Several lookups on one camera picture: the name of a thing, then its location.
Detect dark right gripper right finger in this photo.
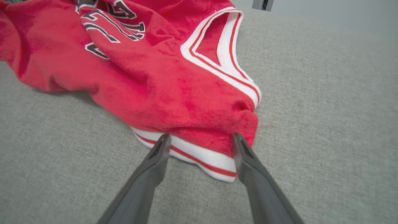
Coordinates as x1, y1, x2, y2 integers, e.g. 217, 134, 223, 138
231, 133, 304, 224

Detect red jersey white trim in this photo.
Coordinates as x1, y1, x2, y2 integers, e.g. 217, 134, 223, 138
0, 0, 262, 183

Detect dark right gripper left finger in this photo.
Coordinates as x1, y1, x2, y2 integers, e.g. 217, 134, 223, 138
98, 133, 172, 224

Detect grey metal partition post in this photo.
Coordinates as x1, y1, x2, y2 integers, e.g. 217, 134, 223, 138
252, 0, 275, 12

